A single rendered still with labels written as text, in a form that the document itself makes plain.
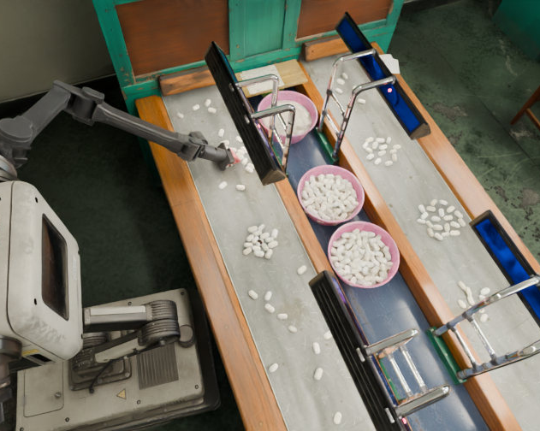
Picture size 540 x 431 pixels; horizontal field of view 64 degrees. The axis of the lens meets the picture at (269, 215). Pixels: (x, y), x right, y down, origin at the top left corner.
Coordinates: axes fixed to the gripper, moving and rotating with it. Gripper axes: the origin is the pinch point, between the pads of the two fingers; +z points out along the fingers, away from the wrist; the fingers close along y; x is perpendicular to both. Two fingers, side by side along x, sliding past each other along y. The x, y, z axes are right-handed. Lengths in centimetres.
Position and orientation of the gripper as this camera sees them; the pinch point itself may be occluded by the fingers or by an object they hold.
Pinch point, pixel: (238, 161)
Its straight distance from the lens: 181.2
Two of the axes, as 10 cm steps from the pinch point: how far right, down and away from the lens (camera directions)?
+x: -6.4, 5.6, 5.2
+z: 6.8, 1.1, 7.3
